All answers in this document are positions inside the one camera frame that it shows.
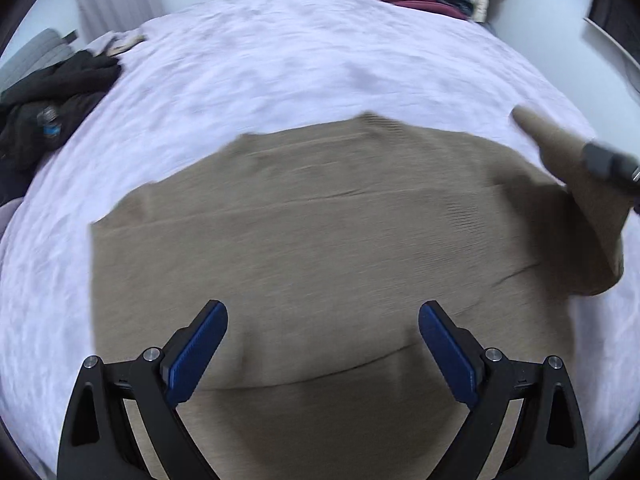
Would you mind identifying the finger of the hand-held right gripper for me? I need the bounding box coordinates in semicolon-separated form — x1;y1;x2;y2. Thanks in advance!
583;140;640;185

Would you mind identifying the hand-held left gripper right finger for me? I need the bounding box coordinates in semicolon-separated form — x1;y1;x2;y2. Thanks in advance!
418;301;590;480

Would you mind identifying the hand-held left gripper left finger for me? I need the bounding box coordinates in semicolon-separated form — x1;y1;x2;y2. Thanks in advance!
57;300;229;480

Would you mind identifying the olive knit sweater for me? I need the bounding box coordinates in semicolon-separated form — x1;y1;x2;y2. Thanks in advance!
90;106;627;480

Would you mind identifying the grey quilt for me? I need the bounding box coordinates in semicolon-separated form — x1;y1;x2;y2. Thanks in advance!
0;198;25;241

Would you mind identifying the lavender fleece blanket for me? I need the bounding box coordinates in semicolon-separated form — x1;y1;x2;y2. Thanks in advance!
0;0;621;480

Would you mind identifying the black jacket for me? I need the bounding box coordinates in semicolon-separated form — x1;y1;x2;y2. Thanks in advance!
0;52;121;171

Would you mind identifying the beige cloth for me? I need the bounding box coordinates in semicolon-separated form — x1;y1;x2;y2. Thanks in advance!
102;32;147;59

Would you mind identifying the grey sofa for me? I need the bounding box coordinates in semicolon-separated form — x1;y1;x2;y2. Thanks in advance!
0;29;77;93

